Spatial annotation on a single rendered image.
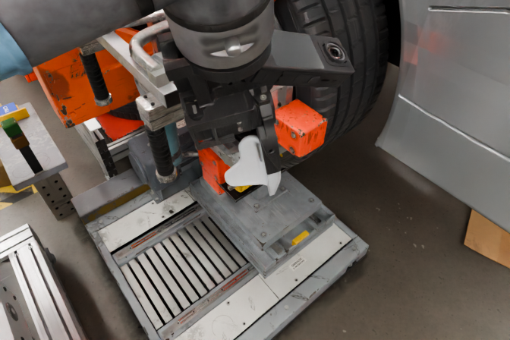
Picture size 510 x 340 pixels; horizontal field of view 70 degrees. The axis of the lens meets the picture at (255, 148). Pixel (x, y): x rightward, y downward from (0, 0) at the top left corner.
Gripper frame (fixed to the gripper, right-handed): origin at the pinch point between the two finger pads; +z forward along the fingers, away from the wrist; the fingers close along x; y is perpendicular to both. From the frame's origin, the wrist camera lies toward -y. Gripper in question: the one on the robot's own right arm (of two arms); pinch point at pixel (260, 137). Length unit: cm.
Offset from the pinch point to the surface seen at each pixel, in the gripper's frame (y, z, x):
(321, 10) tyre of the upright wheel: -18.9, 10.7, -26.9
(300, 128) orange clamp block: -9.7, 20.9, -9.4
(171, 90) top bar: 11.3, 10.6, -17.9
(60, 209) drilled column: 82, 109, -42
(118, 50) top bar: 20.3, 15.0, -33.3
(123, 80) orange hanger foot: 34, 63, -64
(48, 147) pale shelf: 66, 72, -51
